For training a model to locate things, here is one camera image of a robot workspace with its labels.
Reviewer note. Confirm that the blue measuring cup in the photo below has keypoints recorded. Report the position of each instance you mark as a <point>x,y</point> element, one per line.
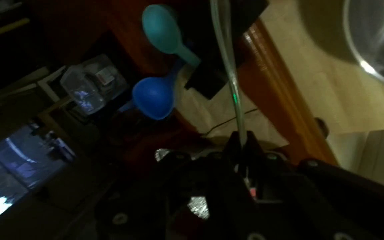
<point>154,98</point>

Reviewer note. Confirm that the shiny metal bowl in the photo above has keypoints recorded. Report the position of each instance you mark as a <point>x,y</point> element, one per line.
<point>379,40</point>

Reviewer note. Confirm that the teal plastic spoon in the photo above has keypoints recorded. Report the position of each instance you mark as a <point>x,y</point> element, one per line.
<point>161,28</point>

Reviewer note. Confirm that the clear plastic container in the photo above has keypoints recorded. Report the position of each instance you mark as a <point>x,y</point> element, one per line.
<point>87,87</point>

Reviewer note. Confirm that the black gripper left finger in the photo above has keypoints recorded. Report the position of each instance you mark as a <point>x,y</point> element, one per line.
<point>234,154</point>

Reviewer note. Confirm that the black box-shaped object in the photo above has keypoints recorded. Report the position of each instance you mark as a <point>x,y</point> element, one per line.
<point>206,75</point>

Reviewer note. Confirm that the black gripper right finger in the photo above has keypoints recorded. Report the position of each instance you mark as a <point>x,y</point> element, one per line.
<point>254,155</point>

